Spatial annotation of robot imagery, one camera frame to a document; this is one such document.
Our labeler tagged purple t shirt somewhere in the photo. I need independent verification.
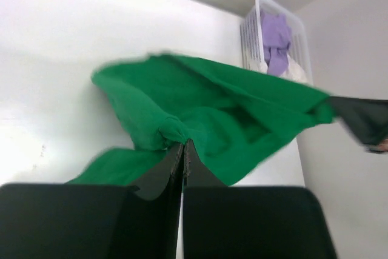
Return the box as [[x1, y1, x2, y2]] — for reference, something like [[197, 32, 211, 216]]
[[260, 10, 292, 76]]

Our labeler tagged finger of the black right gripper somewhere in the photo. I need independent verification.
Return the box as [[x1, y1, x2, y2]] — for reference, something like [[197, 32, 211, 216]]
[[329, 96, 387, 146]]

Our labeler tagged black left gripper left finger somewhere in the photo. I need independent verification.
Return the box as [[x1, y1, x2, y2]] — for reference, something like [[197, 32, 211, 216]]
[[1, 144, 184, 258]]

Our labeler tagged white plastic basket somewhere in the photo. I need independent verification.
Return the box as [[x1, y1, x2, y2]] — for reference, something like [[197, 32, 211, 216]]
[[240, 0, 313, 84]]

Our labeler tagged green t shirt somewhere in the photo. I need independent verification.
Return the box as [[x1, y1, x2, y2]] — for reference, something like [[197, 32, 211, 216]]
[[74, 54, 335, 186]]

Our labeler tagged white t shirt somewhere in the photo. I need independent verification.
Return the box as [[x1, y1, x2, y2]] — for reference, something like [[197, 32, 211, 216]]
[[279, 55, 309, 84]]

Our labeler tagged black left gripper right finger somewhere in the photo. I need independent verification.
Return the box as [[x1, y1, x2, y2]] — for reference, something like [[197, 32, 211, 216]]
[[182, 140, 337, 258]]

